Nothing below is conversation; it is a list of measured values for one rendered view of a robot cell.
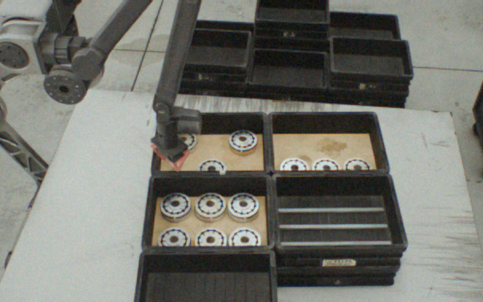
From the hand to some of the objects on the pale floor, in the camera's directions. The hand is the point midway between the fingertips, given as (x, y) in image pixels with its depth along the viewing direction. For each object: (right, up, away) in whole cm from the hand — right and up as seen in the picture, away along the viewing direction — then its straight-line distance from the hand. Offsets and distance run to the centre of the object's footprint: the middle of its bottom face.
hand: (172, 163), depth 183 cm
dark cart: (+180, -1, +146) cm, 232 cm away
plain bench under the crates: (+23, -80, +70) cm, 109 cm away
